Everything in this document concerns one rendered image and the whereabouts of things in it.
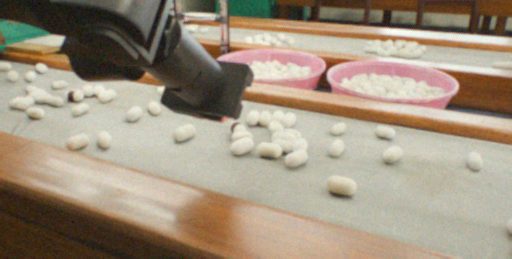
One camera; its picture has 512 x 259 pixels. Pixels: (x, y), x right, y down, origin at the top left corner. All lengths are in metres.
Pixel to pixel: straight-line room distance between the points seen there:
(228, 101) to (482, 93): 0.71
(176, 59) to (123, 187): 0.19
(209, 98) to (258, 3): 3.07
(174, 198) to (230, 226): 0.08
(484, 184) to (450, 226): 0.12
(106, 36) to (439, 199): 0.41
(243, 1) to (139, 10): 3.23
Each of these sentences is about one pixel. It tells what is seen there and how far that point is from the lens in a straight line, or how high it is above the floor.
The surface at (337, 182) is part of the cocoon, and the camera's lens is 0.49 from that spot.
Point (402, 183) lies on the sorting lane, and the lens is 0.54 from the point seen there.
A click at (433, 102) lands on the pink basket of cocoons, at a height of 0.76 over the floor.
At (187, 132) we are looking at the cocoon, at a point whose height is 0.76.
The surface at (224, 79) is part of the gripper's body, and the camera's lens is 0.44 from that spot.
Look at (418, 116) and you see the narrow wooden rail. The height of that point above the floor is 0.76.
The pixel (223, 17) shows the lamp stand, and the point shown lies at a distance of 1.10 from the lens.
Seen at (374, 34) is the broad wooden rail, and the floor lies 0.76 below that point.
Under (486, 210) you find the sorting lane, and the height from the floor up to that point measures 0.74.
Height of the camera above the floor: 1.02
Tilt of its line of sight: 23 degrees down
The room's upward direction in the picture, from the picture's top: straight up
